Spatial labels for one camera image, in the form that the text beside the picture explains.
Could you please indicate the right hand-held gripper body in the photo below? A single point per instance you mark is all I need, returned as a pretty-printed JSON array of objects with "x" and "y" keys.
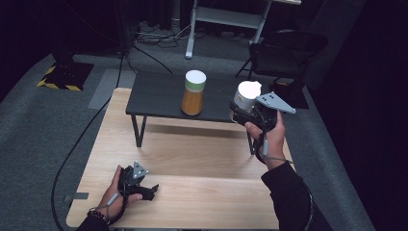
[{"x": 267, "y": 115}]

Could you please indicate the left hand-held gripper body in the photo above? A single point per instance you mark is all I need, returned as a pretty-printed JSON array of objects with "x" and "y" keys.
[{"x": 130, "y": 183}]

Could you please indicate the white bottle with flip cap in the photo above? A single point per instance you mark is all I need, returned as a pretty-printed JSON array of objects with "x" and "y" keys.
[{"x": 245, "y": 94}]

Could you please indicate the orange spice jar white lid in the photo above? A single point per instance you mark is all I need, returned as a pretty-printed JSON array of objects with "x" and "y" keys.
[{"x": 192, "y": 99}]

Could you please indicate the black low shelf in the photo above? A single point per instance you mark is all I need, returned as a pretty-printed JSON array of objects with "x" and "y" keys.
[{"x": 160, "y": 96}]

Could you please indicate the person's left hand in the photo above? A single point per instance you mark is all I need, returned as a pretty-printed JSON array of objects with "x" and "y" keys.
[{"x": 110, "y": 202}]

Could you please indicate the person's right hand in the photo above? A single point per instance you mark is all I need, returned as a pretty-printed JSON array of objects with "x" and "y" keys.
[{"x": 275, "y": 144}]

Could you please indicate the gray tape strip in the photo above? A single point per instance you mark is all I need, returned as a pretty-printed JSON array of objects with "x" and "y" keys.
[{"x": 80, "y": 195}]

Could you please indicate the black folding chair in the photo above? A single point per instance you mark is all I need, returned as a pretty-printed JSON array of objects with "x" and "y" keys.
[{"x": 288, "y": 51}]

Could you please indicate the black stand base hazard tape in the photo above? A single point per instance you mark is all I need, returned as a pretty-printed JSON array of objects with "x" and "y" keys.
[{"x": 65, "y": 72}]

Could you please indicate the white desk frame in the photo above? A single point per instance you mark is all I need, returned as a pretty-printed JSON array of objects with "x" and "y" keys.
[{"x": 224, "y": 16}]

